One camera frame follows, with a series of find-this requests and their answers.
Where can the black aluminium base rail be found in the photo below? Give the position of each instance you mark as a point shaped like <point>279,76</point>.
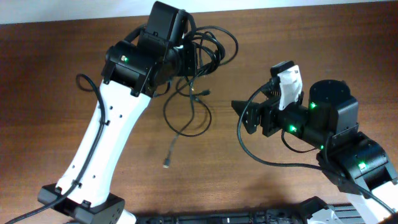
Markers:
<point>313,210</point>

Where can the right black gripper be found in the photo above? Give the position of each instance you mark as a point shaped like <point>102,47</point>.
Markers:
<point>271,109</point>

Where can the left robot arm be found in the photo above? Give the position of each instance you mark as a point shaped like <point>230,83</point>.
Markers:
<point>134,67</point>

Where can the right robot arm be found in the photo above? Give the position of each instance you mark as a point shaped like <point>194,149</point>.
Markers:
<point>357,165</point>

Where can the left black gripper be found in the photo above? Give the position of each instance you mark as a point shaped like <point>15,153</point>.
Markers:
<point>189,53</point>

